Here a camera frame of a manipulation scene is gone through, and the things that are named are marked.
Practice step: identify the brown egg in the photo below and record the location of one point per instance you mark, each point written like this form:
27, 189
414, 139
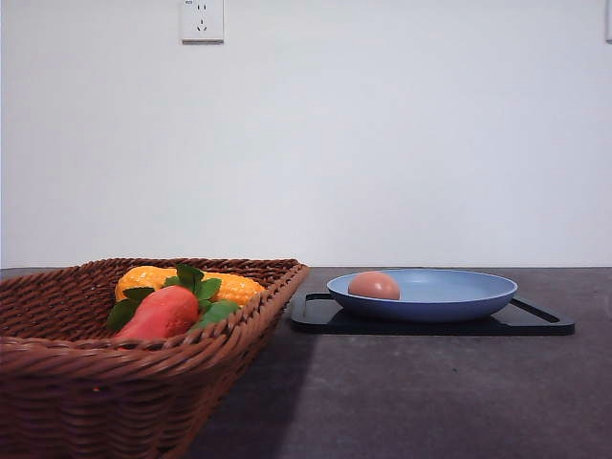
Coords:
373, 284

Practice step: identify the blue round plate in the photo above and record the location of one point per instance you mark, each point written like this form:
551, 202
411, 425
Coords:
428, 295

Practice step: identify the brown wicker basket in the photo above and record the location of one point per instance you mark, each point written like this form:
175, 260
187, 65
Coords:
70, 388

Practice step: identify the black rectangular tray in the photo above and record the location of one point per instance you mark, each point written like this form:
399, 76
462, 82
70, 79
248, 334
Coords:
313, 314

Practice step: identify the yellow toy corn cob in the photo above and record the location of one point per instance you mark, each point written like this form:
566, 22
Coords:
228, 288

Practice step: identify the orange toy carrot with leaves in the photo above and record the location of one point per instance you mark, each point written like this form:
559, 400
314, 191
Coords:
180, 304

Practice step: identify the white wall power socket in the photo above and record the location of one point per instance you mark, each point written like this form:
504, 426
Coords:
203, 22

